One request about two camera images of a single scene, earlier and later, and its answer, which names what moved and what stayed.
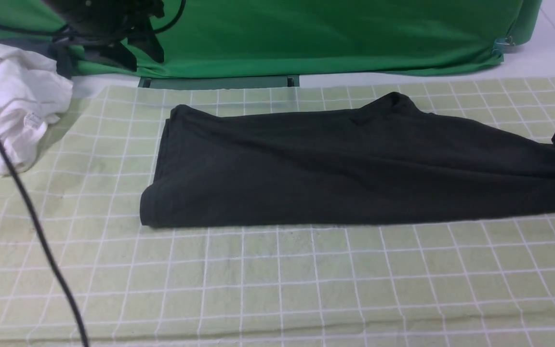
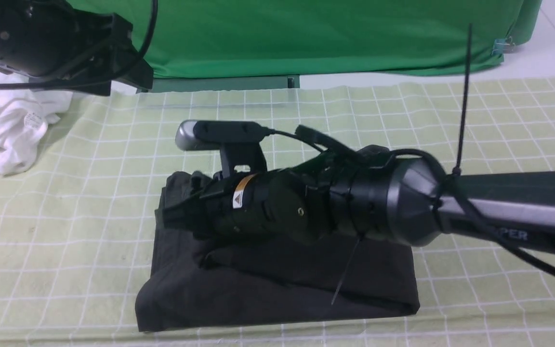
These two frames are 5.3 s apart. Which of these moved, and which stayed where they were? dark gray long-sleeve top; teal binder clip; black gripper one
Moved: dark gray long-sleeve top; black gripper one
Stayed: teal binder clip
